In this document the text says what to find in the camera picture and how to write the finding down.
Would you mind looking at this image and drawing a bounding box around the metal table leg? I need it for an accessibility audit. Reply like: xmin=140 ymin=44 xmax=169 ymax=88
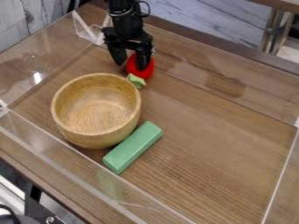
xmin=261 ymin=9 xmax=295 ymax=55

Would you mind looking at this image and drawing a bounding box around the red plush fruit green stem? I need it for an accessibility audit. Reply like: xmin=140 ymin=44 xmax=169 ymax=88
xmin=125 ymin=53 xmax=154 ymax=89

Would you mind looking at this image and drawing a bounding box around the black cable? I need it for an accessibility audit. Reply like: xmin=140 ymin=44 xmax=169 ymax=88
xmin=0 ymin=204 xmax=24 ymax=224

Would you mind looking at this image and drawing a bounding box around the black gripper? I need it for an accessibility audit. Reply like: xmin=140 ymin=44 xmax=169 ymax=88
xmin=101 ymin=12 xmax=153 ymax=71

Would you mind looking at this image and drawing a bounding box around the black table frame bracket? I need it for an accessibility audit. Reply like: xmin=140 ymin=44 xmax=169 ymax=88
xmin=24 ymin=185 xmax=65 ymax=224

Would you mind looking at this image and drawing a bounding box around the clear acrylic tray wall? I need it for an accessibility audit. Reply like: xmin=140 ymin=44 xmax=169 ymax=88
xmin=0 ymin=101 xmax=194 ymax=224

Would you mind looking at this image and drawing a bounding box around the green rectangular block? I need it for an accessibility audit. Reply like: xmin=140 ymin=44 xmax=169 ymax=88
xmin=102 ymin=122 xmax=164 ymax=174

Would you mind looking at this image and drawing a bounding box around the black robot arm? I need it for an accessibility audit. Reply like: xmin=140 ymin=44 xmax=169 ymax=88
xmin=101 ymin=0 xmax=153 ymax=71

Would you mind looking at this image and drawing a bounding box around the wooden bowl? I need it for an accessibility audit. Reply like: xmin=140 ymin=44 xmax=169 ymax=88
xmin=50 ymin=73 xmax=141 ymax=149

